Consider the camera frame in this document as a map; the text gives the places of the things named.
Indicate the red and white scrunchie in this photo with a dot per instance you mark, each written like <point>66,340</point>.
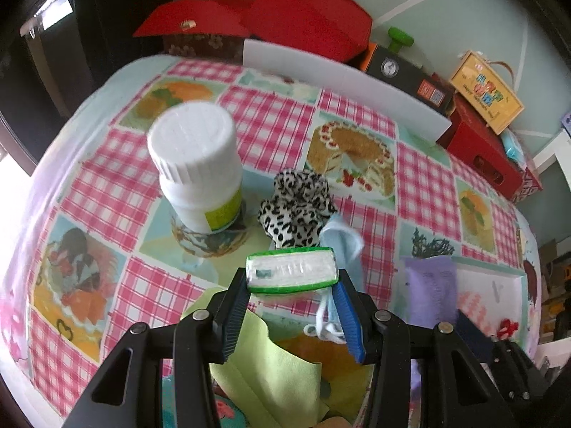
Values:
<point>505,327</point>

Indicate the red gift box floral base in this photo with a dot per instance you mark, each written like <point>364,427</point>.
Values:
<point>187,18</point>

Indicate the red box with cutout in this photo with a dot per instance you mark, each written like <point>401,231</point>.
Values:
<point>481,151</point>

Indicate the teal tin box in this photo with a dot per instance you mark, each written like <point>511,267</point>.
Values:
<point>227,414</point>

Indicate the black box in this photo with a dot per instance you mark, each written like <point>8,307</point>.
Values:
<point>392,69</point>

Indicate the purple packet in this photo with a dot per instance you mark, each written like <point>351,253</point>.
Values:
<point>428,290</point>

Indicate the white pill bottle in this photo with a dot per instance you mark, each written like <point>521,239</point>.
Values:
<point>196,165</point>

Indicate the leopard print scrunchie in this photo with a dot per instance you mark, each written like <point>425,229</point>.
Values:
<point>290,214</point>

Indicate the black cabinet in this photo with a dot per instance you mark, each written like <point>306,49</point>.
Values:
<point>67,67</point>

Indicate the blue wet wipes pack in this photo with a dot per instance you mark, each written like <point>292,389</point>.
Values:
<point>513,147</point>

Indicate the white desk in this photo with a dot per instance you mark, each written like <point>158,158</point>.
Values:
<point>553,151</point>

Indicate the red patterned box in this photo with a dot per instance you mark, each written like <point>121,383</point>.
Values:
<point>528,183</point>

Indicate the blue face mask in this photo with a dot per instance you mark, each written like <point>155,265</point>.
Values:
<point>343,240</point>

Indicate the green dumbbell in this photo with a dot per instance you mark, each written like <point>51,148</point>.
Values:
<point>398,40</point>

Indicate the teal-edged white cardboard tray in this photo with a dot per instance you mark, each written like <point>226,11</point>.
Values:
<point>481,285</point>

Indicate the white foam board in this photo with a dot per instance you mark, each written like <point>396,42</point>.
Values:
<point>334,80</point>

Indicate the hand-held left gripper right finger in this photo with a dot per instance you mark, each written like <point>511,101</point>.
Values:
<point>350,321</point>

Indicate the green tissue pack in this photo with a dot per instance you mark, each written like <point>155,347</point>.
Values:
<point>290,269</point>

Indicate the printed plaid tablecloth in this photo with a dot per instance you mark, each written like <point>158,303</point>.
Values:
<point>111,187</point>

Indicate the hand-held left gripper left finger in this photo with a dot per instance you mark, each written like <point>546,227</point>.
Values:
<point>235,321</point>

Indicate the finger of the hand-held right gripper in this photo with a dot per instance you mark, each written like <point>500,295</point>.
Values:
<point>475,334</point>

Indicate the light green cloth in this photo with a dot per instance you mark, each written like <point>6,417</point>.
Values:
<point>254,379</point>

